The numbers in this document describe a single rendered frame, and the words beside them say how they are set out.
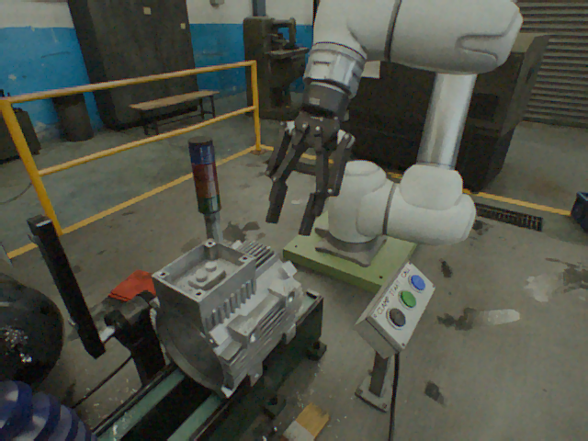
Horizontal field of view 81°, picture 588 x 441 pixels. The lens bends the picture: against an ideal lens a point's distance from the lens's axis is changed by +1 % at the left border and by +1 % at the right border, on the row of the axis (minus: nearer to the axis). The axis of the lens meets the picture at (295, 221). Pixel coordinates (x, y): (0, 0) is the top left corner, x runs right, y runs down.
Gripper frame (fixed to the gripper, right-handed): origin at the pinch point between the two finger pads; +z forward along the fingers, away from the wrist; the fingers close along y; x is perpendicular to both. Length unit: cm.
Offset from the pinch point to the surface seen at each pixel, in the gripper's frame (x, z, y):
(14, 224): 84, 90, -299
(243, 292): -6.1, 14.0, -0.7
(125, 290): 12, 37, -52
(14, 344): -25.5, 28.9, -23.3
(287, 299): 0.5, 14.3, 3.6
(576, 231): 300, -35, 81
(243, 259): -6.3, 9.2, -2.5
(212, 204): 16.8, 6.2, -33.3
